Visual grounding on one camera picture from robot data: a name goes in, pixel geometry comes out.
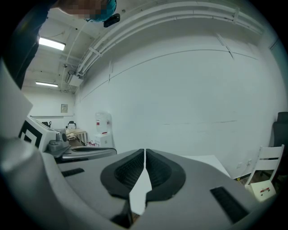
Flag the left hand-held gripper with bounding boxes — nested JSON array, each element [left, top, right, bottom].
[[18, 115, 118, 161]]

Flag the clear water dispenser bottle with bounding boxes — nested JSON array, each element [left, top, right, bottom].
[[94, 111, 112, 135]]

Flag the white wall outlet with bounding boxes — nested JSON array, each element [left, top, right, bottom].
[[236, 159, 253, 169]]

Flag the white ceiling pipes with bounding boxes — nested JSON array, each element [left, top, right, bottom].
[[76, 4, 266, 77]]

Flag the light wooden table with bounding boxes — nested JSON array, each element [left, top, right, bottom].
[[65, 128, 88, 145]]

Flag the person's head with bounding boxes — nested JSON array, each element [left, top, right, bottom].
[[50, 0, 117, 23]]

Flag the dark upholstered chair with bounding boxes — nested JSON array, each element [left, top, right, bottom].
[[269, 111, 288, 182]]

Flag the black head-worn camera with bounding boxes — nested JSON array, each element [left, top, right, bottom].
[[103, 13, 121, 28]]

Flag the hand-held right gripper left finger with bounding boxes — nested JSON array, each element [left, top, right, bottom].
[[56, 148, 145, 229]]

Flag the narrow ceiling light strip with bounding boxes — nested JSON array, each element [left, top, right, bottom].
[[35, 81, 59, 88]]

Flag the white ceiling air conditioner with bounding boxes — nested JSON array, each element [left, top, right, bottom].
[[65, 70, 85, 88]]

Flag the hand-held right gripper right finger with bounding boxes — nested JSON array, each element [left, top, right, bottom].
[[134, 148, 267, 230]]

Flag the white water dispenser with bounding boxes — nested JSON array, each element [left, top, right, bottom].
[[93, 133, 113, 149]]

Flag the white wooden chair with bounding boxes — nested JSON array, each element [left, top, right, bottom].
[[244, 144, 285, 203]]

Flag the large ceiling light panel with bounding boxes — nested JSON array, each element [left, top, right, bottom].
[[38, 36, 67, 51]]

